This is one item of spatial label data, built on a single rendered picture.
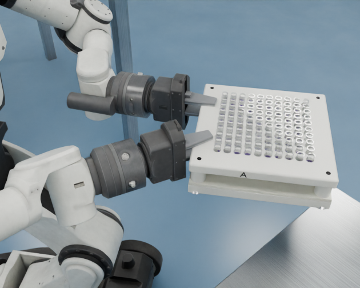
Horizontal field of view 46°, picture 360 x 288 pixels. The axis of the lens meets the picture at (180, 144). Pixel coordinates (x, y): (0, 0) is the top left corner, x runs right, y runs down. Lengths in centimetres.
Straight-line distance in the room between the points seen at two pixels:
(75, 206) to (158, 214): 129
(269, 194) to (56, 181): 35
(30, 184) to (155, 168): 21
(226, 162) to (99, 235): 51
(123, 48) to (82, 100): 110
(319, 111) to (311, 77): 209
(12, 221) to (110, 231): 55
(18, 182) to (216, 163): 31
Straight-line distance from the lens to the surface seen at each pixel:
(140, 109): 86
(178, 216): 197
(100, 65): 90
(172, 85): 83
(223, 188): 75
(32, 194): 65
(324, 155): 78
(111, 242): 116
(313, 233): 90
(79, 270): 113
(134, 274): 156
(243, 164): 73
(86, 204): 71
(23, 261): 157
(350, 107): 276
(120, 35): 193
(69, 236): 111
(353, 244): 91
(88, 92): 90
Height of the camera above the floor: 154
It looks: 42 degrees down
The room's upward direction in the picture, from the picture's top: straight up
